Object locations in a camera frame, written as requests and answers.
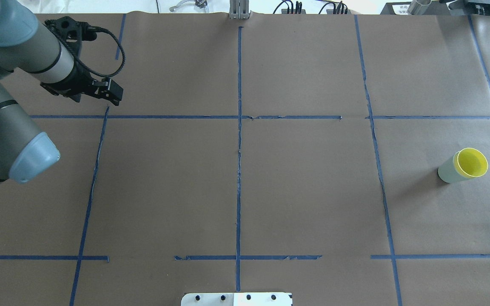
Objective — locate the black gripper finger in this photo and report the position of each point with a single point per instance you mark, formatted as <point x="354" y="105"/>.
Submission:
<point x="113" y="98"/>
<point x="107" y="84"/>

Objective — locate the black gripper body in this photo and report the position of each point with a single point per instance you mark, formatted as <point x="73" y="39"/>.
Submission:
<point x="76" y="82"/>

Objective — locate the light green plastic cup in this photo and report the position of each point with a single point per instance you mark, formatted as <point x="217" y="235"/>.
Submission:
<point x="450" y="171"/>

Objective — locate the yellow plastic cup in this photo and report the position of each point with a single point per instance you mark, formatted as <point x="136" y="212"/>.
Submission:
<point x="470" y="163"/>

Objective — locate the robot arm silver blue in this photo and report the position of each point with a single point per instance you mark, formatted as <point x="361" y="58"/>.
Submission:
<point x="50" y="52"/>

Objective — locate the metal cup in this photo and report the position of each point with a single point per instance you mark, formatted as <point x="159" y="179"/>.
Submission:
<point x="418" y="7"/>

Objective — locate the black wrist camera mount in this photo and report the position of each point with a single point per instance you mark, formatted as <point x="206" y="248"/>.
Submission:
<point x="72" y="30"/>

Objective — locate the aluminium frame post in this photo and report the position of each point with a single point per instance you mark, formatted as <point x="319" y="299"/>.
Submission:
<point x="239" y="9"/>

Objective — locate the white camera pillar with base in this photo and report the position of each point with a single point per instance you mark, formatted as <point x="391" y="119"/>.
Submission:
<point x="238" y="299"/>

